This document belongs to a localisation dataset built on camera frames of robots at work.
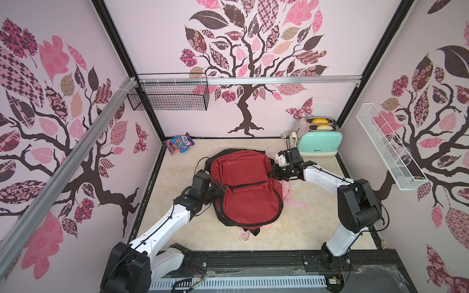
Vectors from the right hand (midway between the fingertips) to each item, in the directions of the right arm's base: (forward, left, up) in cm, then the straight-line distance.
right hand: (267, 176), depth 91 cm
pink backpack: (-9, -11, -8) cm, 17 cm away
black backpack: (-22, +22, +3) cm, 31 cm away
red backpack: (-13, +8, +1) cm, 15 cm away
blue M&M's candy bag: (+29, +53, -4) cm, 60 cm away
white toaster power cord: (+28, -19, +1) cm, 34 cm away
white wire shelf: (-7, -53, +17) cm, 56 cm away
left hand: (-10, +22, +3) cm, 24 cm away
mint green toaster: (+20, -30, +8) cm, 37 cm away
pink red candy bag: (+27, +58, -6) cm, 64 cm away
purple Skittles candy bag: (+34, +48, -6) cm, 59 cm away
